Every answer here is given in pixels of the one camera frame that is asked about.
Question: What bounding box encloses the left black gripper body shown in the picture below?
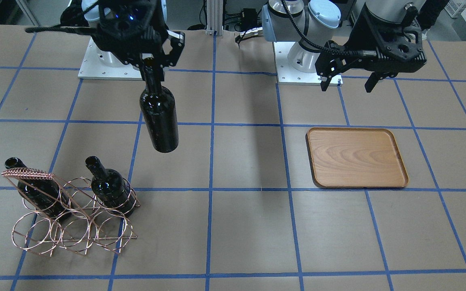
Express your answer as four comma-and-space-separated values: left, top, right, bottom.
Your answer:
316, 2, 426, 79

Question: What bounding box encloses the right gripper braided cable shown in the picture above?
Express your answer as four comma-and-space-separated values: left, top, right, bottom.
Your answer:
25, 25, 96, 34

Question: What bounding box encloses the copper wire bottle basket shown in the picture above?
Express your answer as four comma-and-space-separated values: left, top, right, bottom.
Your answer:
1, 168, 138, 256

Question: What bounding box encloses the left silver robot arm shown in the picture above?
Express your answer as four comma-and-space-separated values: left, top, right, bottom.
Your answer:
261, 0, 427, 93

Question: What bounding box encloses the dark wine bottle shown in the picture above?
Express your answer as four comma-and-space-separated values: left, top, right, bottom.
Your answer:
18, 179, 72, 222
85, 156, 136, 217
139, 57, 179, 153

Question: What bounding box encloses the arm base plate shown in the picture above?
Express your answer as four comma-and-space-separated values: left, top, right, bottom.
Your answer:
78, 38, 142, 80
273, 41, 323, 86

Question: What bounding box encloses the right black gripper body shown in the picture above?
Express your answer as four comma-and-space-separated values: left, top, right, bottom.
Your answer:
92, 0, 185, 68

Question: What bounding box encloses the wooden tray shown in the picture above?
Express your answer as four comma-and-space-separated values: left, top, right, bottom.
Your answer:
306, 127, 409, 188

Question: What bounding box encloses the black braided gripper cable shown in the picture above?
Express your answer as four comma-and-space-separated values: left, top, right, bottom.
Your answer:
280, 0, 377, 56

